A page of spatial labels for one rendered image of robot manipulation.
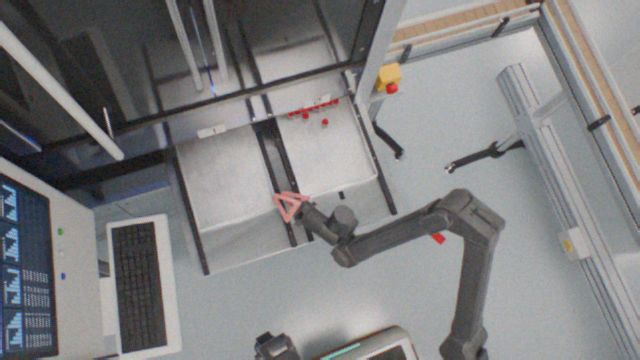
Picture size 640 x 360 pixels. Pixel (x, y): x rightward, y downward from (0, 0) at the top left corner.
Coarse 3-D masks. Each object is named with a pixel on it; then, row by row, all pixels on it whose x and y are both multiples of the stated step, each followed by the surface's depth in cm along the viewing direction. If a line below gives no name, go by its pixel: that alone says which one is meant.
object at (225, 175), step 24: (192, 144) 174; (216, 144) 174; (240, 144) 175; (192, 168) 172; (216, 168) 172; (240, 168) 172; (264, 168) 172; (192, 192) 170; (216, 192) 170; (240, 192) 170; (264, 192) 171; (216, 216) 168; (240, 216) 165
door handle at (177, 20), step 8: (168, 0) 86; (168, 8) 89; (176, 8) 89; (176, 16) 91; (176, 24) 93; (184, 24) 95; (176, 32) 96; (184, 32) 97; (184, 40) 99; (184, 48) 101; (192, 56) 105; (192, 64) 108; (192, 72) 111; (200, 80) 116; (200, 88) 119
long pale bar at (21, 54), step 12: (0, 24) 79; (0, 36) 80; (12, 36) 82; (12, 48) 83; (24, 48) 86; (24, 60) 87; (36, 60) 90; (36, 72) 91; (48, 84) 96; (60, 96) 101; (72, 108) 107; (84, 120) 113; (96, 132) 121; (108, 132) 137; (108, 144) 129; (120, 156) 138
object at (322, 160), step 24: (312, 120) 178; (336, 120) 178; (288, 144) 175; (312, 144) 176; (336, 144) 176; (360, 144) 177; (312, 168) 174; (336, 168) 174; (360, 168) 174; (312, 192) 172
